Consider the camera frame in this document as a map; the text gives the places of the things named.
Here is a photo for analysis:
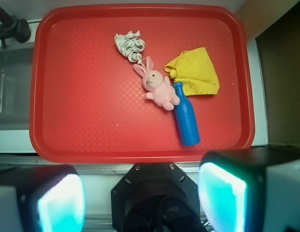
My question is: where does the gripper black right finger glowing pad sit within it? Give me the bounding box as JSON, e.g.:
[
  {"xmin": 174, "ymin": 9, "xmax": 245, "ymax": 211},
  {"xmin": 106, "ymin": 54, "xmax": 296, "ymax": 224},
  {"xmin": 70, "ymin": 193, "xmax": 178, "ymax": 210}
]
[{"xmin": 197, "ymin": 146, "xmax": 300, "ymax": 232}]

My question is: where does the pink plush bunny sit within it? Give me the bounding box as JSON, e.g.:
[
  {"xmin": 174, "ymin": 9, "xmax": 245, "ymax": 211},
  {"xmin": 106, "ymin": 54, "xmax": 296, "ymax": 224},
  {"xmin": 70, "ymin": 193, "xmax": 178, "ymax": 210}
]
[{"xmin": 133, "ymin": 56, "xmax": 180, "ymax": 111}]

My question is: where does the crumpled white paper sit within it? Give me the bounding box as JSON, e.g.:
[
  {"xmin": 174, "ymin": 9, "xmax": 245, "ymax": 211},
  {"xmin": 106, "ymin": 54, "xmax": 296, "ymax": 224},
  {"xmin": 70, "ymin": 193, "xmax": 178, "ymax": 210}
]
[{"xmin": 114, "ymin": 30, "xmax": 146, "ymax": 64}]

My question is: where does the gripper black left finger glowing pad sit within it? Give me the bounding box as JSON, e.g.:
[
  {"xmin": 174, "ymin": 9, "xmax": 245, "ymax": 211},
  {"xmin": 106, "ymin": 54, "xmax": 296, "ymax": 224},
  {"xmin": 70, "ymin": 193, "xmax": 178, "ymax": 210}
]
[{"xmin": 0, "ymin": 165, "xmax": 86, "ymax": 232}]

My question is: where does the yellow cloth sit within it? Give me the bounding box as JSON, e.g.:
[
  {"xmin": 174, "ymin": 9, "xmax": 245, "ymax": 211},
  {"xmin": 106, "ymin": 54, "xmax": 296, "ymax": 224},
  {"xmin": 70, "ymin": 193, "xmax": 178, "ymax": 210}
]
[{"xmin": 164, "ymin": 47, "xmax": 220, "ymax": 96}]

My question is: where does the black octagonal mount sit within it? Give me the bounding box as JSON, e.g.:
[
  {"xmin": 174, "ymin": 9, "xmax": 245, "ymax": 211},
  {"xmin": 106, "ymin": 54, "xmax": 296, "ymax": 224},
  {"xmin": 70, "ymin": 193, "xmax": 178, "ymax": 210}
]
[{"xmin": 111, "ymin": 163, "xmax": 206, "ymax": 232}]

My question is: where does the blue plastic bottle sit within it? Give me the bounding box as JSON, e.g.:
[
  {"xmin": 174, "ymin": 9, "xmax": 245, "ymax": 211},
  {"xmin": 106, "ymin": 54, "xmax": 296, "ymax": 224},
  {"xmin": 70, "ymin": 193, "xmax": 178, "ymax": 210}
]
[{"xmin": 173, "ymin": 82, "xmax": 200, "ymax": 146}]

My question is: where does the metal sink basin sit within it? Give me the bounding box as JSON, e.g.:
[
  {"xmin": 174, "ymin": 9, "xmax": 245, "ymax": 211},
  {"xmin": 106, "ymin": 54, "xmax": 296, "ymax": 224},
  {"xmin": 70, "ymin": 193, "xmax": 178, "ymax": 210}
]
[{"xmin": 0, "ymin": 47, "xmax": 33, "ymax": 131}]

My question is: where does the red plastic tray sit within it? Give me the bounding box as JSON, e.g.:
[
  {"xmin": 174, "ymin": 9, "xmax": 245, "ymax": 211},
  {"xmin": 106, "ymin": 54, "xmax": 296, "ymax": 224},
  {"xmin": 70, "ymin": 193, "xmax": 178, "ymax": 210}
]
[{"xmin": 30, "ymin": 4, "xmax": 255, "ymax": 163}]

